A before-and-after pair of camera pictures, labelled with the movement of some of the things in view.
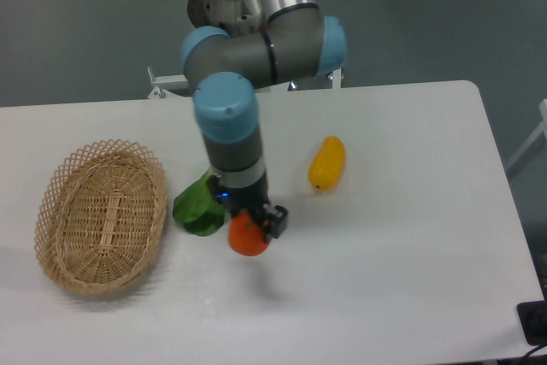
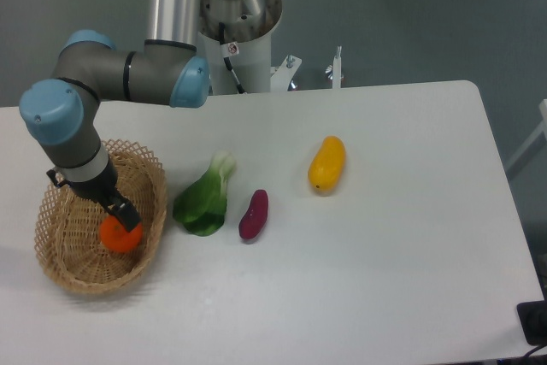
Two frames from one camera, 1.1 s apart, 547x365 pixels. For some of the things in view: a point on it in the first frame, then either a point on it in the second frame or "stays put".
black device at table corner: [533, 320] stays put
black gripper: [253, 197] → [101, 189]
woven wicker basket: [100, 210] stays put
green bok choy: [197, 210] stays put
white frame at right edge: [540, 129] stays put
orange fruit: [245, 236] → [116, 238]
